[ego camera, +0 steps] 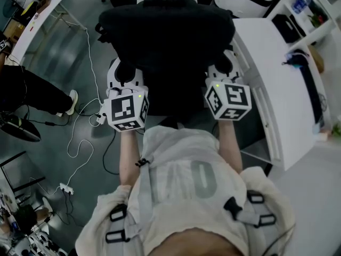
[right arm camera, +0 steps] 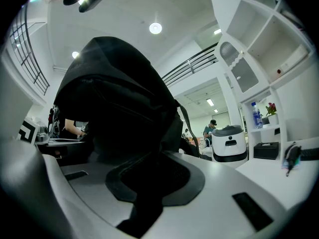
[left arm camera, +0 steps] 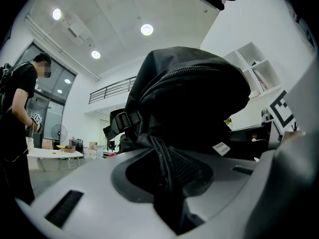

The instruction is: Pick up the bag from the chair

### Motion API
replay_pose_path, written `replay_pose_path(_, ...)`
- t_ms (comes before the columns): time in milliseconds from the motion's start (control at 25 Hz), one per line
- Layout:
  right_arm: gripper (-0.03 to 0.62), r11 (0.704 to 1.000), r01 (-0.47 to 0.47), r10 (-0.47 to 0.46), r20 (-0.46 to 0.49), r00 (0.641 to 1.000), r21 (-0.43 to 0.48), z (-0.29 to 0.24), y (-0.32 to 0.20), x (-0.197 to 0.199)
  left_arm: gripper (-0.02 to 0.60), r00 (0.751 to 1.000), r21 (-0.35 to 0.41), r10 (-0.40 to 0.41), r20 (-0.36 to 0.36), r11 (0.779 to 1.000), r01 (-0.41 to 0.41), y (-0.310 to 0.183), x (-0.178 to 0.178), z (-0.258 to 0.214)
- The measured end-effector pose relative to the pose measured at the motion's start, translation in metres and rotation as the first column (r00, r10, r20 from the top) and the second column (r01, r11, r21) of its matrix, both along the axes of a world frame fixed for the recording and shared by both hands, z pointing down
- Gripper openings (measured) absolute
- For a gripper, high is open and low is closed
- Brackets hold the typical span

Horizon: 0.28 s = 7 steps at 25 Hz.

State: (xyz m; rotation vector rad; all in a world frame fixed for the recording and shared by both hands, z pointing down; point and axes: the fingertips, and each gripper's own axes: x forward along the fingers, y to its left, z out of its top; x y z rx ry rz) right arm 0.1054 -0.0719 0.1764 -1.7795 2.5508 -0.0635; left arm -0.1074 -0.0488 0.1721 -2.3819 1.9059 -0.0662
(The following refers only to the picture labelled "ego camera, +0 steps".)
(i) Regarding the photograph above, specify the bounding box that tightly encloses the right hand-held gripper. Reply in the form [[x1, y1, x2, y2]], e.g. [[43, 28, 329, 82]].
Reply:
[[204, 51, 253, 121]]

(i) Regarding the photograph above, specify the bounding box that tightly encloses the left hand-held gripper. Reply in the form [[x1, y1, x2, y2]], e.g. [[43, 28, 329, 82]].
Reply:
[[102, 58, 150, 133]]

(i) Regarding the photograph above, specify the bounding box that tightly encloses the black backpack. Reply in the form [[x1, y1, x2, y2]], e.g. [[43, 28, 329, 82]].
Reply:
[[98, 0, 237, 117]]

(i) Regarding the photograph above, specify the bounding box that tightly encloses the person's left forearm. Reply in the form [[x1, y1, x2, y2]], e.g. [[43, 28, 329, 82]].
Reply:
[[119, 128, 146, 188]]

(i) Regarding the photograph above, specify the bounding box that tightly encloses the person's right forearm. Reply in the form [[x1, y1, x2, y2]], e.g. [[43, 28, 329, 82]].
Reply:
[[217, 119, 243, 174]]

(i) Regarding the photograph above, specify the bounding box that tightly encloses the white desk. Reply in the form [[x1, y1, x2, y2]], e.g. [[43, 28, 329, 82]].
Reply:
[[231, 17, 332, 172]]

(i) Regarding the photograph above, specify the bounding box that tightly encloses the white round appliance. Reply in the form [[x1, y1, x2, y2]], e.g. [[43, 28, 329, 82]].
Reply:
[[214, 0, 283, 19]]

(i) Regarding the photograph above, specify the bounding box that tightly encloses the dark blue headset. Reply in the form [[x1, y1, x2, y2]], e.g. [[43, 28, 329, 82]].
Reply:
[[281, 49, 311, 69]]

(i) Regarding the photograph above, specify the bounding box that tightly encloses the black box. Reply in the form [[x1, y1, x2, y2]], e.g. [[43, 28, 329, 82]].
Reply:
[[271, 14, 301, 44]]

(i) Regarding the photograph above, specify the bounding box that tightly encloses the white shelf unit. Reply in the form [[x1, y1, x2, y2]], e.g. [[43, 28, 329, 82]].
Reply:
[[266, 0, 341, 52]]

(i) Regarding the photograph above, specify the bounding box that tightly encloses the person's beige shirt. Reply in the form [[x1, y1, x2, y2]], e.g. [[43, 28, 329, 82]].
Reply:
[[75, 125, 296, 256]]

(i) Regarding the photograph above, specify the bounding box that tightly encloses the white table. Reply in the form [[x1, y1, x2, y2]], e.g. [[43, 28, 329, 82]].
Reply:
[[10, 0, 66, 63]]

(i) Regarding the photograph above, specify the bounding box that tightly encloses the clear water bottle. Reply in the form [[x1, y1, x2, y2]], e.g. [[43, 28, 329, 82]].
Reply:
[[291, 0, 313, 13]]

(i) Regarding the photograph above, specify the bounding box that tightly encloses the small red flower plant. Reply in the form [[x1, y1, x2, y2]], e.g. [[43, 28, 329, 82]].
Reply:
[[307, 8, 329, 28]]

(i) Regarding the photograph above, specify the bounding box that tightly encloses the cardboard box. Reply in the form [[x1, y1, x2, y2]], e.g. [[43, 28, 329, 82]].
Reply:
[[36, 0, 52, 13]]

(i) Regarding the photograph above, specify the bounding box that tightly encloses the grey black oval panel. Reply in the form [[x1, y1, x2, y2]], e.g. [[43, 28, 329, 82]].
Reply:
[[0, 116, 42, 143]]

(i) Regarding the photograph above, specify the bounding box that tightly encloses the grey chest harness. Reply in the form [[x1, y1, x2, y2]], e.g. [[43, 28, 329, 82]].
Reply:
[[105, 157, 278, 256]]

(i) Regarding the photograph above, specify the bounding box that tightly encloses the white power strip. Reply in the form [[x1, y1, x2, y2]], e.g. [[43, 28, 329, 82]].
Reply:
[[59, 182, 75, 196]]

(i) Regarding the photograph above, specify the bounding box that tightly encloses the black metal stand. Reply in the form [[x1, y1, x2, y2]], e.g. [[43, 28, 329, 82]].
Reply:
[[0, 150, 46, 194]]

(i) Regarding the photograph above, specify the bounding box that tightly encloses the white floor cable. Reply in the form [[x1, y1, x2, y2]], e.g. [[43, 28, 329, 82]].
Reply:
[[49, 13, 107, 194]]

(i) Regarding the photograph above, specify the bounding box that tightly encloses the black floor cable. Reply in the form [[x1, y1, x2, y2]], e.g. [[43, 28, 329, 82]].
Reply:
[[102, 129, 120, 176]]

